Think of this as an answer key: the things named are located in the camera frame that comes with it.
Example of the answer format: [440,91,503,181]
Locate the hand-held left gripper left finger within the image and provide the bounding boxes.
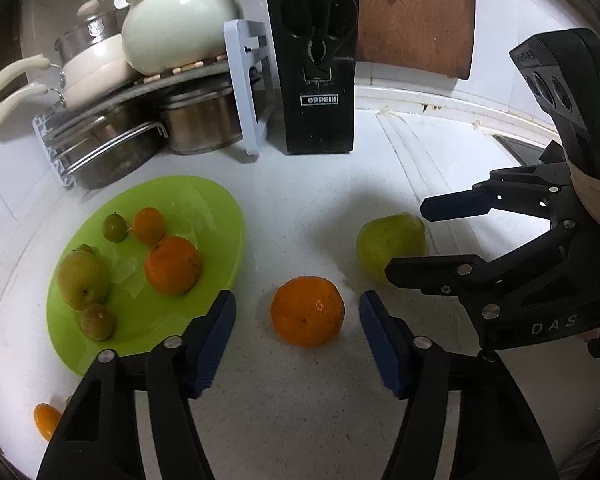
[36,289,237,480]

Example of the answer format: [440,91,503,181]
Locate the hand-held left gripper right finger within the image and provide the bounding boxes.
[358,290,563,480]

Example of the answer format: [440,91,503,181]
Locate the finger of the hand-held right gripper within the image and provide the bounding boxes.
[384,219,577,312]
[420,162,580,222]

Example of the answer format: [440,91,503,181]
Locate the green apple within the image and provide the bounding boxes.
[356,213,427,283]
[56,251,112,311]

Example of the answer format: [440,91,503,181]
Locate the large orange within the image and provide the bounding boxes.
[144,236,202,296]

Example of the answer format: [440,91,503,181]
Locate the green plate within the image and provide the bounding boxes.
[46,175,246,377]

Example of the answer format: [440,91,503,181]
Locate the black knife block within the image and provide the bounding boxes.
[266,0,360,156]

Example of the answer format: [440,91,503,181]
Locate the small orange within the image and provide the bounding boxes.
[34,403,63,442]

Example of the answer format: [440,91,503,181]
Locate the brown wooden cutting board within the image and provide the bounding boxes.
[347,0,476,81]

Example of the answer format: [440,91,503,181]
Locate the black scissors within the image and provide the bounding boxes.
[282,0,358,83]

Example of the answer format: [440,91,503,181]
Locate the wide steel pot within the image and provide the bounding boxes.
[50,102,170,191]

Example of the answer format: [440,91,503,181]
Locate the grey shelf rack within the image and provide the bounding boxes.
[32,19,268,188]

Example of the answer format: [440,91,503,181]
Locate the wooden bead trivet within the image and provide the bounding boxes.
[132,55,228,87]

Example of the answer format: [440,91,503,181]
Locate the white ceramic pot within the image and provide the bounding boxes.
[121,0,244,76]

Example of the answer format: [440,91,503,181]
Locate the steel pot with lid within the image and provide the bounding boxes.
[55,0,128,63]

